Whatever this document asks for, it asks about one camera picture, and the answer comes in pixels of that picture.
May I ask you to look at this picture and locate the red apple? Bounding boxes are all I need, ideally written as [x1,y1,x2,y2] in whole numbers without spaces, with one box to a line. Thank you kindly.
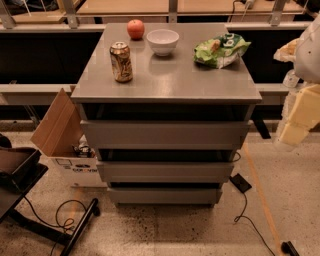
[127,19,145,40]

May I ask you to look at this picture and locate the gold soda can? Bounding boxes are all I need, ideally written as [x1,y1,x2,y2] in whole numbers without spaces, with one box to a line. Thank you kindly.
[109,41,133,83]

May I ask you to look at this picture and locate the grey middle drawer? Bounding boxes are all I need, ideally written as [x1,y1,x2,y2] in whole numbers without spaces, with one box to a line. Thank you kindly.
[96,161,234,183]

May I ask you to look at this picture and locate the open cardboard box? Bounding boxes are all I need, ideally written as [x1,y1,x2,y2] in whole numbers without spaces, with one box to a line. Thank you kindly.
[31,89,106,187]

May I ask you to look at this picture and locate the green chip bag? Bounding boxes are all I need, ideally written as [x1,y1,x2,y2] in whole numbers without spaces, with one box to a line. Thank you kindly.
[193,33,251,69]

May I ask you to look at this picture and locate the black bin on stand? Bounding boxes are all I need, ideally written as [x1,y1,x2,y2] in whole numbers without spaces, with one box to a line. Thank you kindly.
[0,147,41,193]

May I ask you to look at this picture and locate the black table stand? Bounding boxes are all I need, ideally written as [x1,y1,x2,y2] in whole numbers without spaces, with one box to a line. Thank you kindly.
[0,163,101,256]

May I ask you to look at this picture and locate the grey top drawer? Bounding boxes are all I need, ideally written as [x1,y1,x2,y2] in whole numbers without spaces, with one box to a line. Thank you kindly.
[81,121,249,150]

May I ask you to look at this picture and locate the black floor cable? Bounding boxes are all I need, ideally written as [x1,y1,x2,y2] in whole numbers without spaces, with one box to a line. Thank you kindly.
[22,196,88,256]
[233,191,278,256]

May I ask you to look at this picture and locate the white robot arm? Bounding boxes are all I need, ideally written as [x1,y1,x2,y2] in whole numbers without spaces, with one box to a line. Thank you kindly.
[274,15,320,151]

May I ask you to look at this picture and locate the black power adapter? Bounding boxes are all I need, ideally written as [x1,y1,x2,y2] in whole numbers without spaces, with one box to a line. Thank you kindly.
[229,174,252,193]

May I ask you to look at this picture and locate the black floor cable right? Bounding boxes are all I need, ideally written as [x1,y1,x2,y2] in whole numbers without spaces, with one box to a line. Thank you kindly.
[233,191,278,256]

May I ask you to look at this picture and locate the grey bottom drawer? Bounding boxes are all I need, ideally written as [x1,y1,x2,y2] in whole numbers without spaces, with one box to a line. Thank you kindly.
[108,188,222,204]

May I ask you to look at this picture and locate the yellow white gripper body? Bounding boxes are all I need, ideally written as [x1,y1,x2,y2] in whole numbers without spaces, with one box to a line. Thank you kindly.
[274,83,320,147]

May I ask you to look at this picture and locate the grey drawer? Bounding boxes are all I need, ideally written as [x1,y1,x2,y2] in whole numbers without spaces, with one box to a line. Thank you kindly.
[81,121,249,150]
[96,161,234,183]
[108,188,222,204]

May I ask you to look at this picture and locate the white bowl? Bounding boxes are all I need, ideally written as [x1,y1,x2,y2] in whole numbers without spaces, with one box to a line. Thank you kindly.
[147,29,179,56]

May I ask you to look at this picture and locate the black floor cable left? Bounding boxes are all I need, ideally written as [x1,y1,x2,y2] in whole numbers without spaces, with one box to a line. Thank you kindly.
[22,196,88,256]

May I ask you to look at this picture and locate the clear sanitizer bottle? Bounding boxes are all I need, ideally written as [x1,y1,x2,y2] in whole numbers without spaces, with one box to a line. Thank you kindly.
[283,70,299,88]

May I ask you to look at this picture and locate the black floor foot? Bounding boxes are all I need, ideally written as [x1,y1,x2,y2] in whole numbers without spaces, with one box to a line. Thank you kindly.
[281,241,300,256]

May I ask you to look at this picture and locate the grey drawer cabinet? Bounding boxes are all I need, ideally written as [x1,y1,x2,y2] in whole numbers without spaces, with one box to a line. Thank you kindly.
[72,23,261,190]

